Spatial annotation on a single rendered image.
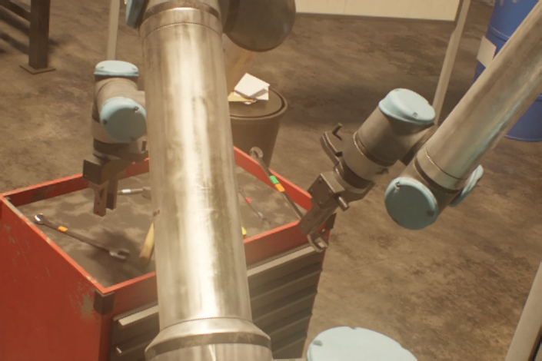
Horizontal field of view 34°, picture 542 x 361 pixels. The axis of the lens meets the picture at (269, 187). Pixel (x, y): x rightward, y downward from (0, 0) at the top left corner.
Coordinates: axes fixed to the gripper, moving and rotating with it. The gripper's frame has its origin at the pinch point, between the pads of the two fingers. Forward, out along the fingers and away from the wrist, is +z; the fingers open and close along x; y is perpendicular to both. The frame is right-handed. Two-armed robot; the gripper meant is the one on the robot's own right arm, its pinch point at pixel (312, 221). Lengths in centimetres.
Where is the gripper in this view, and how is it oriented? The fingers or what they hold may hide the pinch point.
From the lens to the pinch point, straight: 175.6
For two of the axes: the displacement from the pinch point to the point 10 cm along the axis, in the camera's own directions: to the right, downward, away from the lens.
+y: 5.5, 7.5, -3.6
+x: 6.7, -1.4, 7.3
